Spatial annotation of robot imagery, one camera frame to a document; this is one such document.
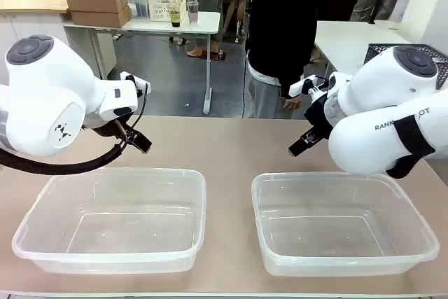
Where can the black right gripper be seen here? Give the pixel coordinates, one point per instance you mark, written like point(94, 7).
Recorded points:
point(320, 115)

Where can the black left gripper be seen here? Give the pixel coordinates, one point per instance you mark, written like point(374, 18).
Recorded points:
point(119, 129)

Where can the clear plastic bin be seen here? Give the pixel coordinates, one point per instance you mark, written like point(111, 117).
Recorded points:
point(343, 225)
point(108, 222)

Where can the black perforated plastic basket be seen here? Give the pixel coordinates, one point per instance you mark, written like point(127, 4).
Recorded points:
point(385, 47)

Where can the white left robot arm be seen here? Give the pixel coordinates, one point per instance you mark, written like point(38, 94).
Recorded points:
point(42, 85)

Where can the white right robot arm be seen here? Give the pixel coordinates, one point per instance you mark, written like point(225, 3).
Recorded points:
point(378, 82)

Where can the person's left hand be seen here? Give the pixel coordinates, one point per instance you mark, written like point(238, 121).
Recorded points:
point(292, 103)

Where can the white side table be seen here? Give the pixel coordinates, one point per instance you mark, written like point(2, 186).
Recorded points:
point(353, 40)

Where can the dark glass jar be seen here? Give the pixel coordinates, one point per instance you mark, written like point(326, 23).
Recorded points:
point(176, 17)

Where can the brown cardboard box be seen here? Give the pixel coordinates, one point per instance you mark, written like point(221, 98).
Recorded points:
point(99, 18)
point(96, 2)

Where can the person in black sweater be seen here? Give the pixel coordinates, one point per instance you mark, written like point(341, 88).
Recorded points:
point(280, 15)

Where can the white table with metal leg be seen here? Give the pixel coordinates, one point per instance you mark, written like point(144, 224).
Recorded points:
point(203, 22)

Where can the clear plastic drawer container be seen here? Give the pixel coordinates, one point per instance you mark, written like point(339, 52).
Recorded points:
point(137, 4)

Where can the clear plastic bottle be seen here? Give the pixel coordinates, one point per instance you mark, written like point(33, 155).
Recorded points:
point(192, 12)

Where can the white wooden-rimmed crate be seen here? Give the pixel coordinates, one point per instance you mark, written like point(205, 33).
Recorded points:
point(165, 3)

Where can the bystander in grey trousers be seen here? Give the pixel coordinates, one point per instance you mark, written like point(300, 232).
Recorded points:
point(208, 8)

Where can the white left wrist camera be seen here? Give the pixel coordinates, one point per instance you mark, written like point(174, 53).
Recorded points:
point(138, 83)

